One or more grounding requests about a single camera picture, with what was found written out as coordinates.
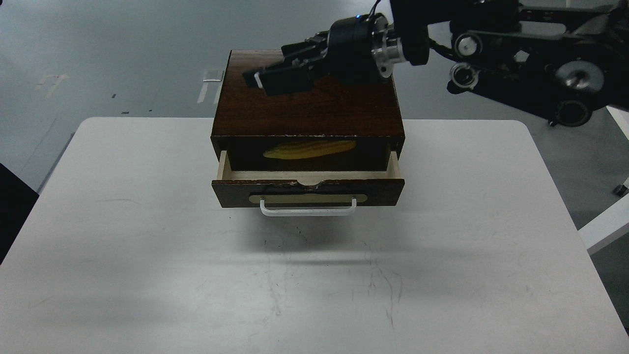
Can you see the dark wooden drawer cabinet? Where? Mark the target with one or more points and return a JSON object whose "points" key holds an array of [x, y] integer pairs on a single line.
{"points": [[247, 117]]}

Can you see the wooden drawer with white handle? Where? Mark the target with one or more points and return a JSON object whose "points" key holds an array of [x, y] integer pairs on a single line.
{"points": [[307, 193]]}

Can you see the yellow corn cob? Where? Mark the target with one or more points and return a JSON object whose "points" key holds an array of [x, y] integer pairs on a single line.
{"points": [[308, 149]]}

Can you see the white floor tape marks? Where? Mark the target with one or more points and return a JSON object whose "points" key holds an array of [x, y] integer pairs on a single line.
{"points": [[210, 77]]}

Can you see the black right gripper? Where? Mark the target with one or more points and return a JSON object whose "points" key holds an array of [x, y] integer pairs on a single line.
{"points": [[363, 49]]}

